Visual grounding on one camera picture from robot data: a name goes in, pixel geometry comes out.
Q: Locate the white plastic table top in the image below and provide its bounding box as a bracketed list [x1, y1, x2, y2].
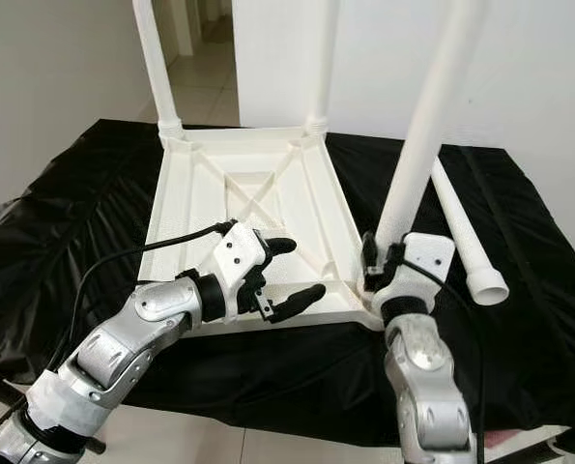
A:
[137, 128, 385, 333]

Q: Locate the white plastic table leg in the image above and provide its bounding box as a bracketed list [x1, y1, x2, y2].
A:
[304, 0, 341, 134]
[430, 159, 510, 306]
[374, 0, 489, 247]
[132, 0, 184, 141]

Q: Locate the black tablecloth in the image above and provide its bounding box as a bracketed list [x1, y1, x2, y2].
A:
[0, 118, 575, 455]

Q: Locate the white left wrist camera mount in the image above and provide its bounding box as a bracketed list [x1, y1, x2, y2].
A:
[210, 224, 273, 320]

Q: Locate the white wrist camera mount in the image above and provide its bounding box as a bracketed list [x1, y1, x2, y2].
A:
[372, 232, 457, 305]
[210, 224, 273, 320]

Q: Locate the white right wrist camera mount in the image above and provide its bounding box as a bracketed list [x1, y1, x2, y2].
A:
[372, 232, 457, 305]

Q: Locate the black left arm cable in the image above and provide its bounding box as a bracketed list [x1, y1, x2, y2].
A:
[0, 220, 244, 455]

